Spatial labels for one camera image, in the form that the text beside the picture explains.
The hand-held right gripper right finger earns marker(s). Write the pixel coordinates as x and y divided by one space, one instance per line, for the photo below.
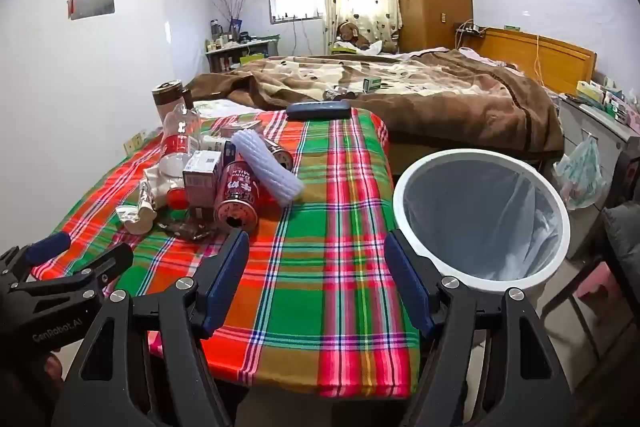
405 277

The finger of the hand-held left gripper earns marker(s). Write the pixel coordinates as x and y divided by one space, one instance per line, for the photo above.
107 264
47 246

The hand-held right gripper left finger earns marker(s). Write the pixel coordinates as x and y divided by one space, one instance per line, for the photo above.
225 277

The white packet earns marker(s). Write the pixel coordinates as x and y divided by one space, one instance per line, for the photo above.
150 197

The red can white script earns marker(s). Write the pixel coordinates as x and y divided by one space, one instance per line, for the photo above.
240 197

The white trash bin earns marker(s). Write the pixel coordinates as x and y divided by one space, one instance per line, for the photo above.
415 187

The red round plastic item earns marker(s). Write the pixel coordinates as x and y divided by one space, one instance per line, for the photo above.
177 199

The translucent bin liner bag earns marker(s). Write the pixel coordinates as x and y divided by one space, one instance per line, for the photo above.
475 217

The small printed paper carton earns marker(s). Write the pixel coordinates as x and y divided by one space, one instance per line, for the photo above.
200 177

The white foam fruit net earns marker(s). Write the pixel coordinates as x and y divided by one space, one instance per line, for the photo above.
265 167

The red can cartoon print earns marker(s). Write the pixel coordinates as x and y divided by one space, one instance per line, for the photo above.
280 154

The clear plastic cup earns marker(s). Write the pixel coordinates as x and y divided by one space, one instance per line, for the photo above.
177 147

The plaid tablecloth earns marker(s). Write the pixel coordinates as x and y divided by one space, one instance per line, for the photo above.
320 257

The white bed sheet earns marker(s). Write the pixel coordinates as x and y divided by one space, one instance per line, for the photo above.
220 109

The brown and beige tumbler mug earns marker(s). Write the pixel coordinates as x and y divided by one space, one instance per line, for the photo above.
167 107

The brown fleece blanket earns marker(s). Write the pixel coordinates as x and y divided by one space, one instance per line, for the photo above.
450 107

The dark blue glasses case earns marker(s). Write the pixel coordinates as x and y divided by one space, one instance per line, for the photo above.
320 110

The pink stool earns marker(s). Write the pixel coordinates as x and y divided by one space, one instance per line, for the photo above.
597 282

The shiny silver object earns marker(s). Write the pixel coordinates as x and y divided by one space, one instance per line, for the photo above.
340 93

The small green box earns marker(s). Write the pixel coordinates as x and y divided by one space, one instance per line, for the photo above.
372 83

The hanging printed plastic bag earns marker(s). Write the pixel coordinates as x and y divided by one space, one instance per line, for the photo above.
580 177

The cluttered desk shelf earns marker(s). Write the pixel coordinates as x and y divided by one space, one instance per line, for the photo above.
240 57

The grey padded chair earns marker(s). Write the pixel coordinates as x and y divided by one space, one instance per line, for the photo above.
625 237

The grey nightstand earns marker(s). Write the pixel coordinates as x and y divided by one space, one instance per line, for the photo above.
575 112

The brown teddy bear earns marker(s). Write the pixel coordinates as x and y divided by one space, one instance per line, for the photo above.
350 34

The vase with twigs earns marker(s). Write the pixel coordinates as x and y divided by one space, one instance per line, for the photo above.
235 27

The power strip with chargers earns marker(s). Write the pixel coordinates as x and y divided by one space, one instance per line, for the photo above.
470 29

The wooden bed headboard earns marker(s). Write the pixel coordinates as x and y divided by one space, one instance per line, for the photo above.
550 57

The pile of medicine boxes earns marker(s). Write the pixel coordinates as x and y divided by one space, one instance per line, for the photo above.
600 94

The barred window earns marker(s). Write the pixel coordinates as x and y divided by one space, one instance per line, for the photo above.
295 2

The wall power socket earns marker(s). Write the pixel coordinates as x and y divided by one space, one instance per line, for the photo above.
134 142

